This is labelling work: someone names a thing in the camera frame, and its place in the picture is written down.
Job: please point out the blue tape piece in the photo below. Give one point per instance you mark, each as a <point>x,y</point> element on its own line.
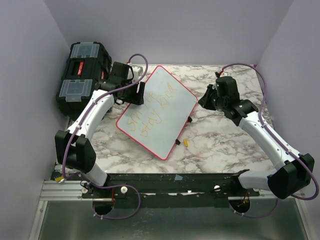
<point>178,177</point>

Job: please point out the black toolbox clear lids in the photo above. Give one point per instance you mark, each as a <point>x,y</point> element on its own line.
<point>87,65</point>

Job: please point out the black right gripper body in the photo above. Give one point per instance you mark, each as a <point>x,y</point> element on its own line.
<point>214,103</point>

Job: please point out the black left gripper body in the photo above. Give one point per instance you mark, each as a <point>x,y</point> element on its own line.
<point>130,94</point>

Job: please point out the yellow marker cap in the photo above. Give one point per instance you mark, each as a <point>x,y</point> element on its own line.
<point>185,142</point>

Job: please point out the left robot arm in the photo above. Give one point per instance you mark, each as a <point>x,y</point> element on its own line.
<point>73,146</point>

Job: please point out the black mounting rail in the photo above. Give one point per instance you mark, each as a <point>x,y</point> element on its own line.
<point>162,191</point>

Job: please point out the black whiteboard clip far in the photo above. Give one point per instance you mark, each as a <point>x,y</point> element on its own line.
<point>189,119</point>

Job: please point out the pink framed whiteboard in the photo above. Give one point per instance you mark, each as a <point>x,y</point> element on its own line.
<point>158,122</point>

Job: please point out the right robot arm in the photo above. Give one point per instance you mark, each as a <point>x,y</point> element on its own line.
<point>292,170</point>

